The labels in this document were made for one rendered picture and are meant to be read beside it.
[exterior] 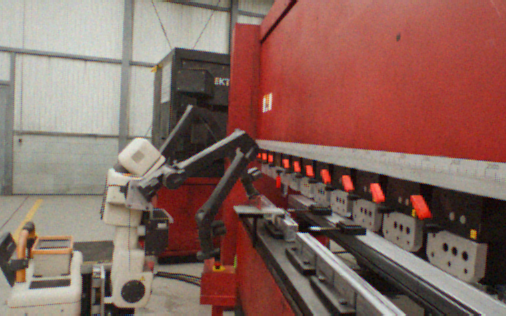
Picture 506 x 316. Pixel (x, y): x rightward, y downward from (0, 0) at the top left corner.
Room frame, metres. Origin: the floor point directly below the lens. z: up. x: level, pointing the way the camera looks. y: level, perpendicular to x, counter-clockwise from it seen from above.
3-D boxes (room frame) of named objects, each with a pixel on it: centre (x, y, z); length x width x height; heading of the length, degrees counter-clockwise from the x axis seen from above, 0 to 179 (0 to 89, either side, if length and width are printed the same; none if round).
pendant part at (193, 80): (3.51, 0.48, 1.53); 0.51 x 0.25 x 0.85; 176
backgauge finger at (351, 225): (1.90, -0.44, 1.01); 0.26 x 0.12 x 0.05; 99
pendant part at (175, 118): (3.47, 0.57, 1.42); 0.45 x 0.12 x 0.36; 176
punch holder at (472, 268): (0.78, -0.45, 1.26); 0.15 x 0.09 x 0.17; 9
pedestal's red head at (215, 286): (1.84, 0.10, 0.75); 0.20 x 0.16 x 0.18; 2
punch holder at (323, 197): (1.57, -0.33, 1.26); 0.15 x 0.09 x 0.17; 9
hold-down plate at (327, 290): (1.34, -0.31, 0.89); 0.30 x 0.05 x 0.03; 9
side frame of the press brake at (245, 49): (3.33, -0.25, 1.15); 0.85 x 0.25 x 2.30; 99
